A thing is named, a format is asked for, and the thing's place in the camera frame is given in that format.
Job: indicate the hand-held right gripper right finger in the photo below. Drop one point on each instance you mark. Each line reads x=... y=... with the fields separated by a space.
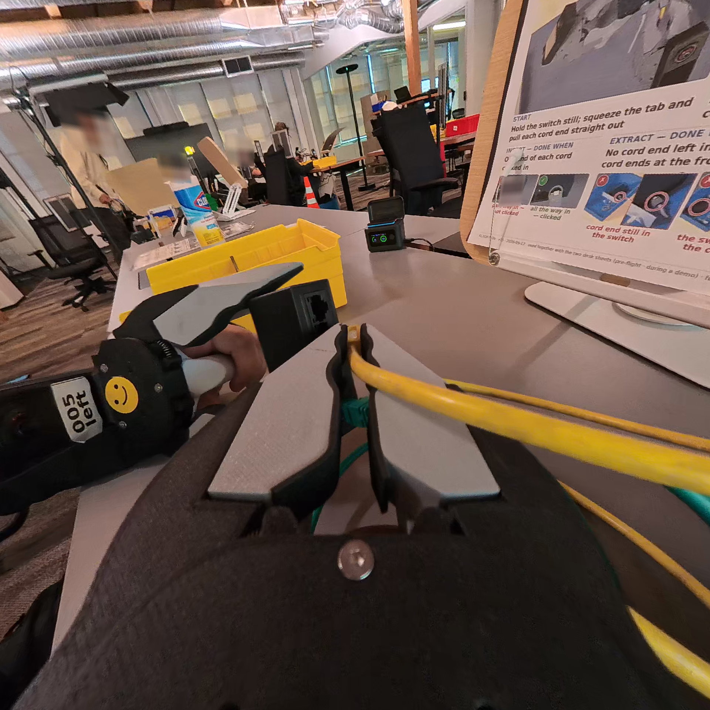
x=432 y=460

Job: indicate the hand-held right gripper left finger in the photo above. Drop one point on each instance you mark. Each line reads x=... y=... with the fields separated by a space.
x=283 y=438

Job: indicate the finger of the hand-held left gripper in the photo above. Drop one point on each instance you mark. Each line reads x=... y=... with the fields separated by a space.
x=211 y=308

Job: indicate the black network switch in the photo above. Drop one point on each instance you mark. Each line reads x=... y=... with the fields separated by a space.
x=283 y=327

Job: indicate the person's left forearm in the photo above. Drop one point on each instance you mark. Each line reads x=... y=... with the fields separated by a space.
x=55 y=491

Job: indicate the person's left hand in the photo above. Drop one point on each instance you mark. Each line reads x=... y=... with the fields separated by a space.
x=247 y=355

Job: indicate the clear plastic bag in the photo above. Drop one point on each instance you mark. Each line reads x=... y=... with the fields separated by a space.
x=238 y=229

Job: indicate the disinfecting wipes canister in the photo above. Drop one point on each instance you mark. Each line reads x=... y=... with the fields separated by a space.
x=199 y=216

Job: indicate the small yellow box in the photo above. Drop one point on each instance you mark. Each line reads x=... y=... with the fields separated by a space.
x=161 y=219

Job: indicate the white lattice stand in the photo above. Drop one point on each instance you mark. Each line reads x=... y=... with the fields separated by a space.
x=236 y=202

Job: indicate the yellow plastic bin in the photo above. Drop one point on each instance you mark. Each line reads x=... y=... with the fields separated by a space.
x=310 y=260

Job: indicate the beige rounded board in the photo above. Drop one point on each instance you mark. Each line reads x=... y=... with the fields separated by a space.
x=138 y=188

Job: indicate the tilted wooden board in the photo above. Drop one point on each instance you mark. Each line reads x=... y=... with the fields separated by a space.
x=222 y=161

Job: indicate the orange traffic cone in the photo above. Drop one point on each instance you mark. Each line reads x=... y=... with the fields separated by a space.
x=311 y=197

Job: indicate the black mesh office chair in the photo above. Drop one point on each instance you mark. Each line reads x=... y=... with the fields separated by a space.
x=66 y=244

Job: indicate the blue floor bin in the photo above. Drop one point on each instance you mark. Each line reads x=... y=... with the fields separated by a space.
x=331 y=202

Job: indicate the yellow storage bin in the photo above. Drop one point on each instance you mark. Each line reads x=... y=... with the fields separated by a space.
x=326 y=162

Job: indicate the small black charging case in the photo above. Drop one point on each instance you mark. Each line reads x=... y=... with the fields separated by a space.
x=385 y=238

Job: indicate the white board stand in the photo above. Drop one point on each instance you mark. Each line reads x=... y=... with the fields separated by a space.
x=610 y=333

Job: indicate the black studio light panel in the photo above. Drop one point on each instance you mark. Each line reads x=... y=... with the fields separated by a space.
x=77 y=100

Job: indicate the black floor lamp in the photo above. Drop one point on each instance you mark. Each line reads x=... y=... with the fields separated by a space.
x=346 y=68

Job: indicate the red storage bin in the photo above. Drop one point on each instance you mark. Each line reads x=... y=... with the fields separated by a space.
x=463 y=125

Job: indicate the wooden display board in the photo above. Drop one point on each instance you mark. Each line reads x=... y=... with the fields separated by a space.
x=482 y=138

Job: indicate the printed instruction sheet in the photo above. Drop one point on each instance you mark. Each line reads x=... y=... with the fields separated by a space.
x=610 y=166

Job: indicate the dark wall monitor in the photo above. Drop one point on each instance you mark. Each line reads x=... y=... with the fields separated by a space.
x=161 y=141

